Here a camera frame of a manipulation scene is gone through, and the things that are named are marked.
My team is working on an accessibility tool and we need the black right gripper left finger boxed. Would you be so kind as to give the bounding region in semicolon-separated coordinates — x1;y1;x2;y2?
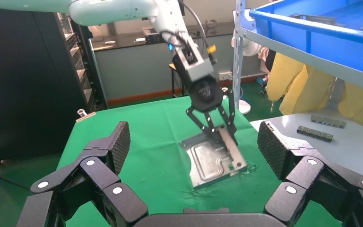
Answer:
16;121;149;227

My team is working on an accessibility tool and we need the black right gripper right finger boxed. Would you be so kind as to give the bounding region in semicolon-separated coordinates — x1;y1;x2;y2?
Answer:
257;120;363;227

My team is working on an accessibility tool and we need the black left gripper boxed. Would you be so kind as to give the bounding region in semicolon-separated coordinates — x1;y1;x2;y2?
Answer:
186;76;240;148

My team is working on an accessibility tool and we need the stamped sheet metal plate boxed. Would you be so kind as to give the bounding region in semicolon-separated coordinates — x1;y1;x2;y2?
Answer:
289;13;337;26
178;124;248;189

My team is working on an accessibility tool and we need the grey slotted metal bar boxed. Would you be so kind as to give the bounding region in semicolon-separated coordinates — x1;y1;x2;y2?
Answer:
296;125;334;143
310;114;348;129

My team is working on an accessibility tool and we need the silver binder clip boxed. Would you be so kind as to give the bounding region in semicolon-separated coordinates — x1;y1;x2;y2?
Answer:
75;108;97;123

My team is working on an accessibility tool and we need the green table mat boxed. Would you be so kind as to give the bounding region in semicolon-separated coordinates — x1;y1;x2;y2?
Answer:
56;95;342;227

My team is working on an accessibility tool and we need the white standing fan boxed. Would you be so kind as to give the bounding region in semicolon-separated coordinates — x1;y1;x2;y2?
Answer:
231;29;263;115

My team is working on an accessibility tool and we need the grey counter with dark top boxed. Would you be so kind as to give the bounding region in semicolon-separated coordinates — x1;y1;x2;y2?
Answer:
88;21;243;108

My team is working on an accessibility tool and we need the white metal shelf rack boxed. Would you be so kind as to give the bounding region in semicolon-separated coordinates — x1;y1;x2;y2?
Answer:
232;0;363;109

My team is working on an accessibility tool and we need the black device box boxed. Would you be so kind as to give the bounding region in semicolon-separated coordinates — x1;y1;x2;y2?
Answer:
142;26;163;44

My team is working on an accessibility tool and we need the black equipment cabinet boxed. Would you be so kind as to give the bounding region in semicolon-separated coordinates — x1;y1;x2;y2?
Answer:
0;5;109;164

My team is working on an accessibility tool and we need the blue plastic bin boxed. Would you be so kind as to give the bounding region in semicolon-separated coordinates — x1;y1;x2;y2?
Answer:
249;0;363;78

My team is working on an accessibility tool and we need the black frame stool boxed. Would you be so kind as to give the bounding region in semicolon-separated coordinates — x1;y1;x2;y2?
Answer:
168;62;187;98

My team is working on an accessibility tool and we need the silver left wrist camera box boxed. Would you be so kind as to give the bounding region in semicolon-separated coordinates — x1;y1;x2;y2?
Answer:
172;40;216;84

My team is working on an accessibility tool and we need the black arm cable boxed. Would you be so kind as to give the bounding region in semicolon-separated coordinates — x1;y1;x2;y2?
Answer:
176;0;210;48

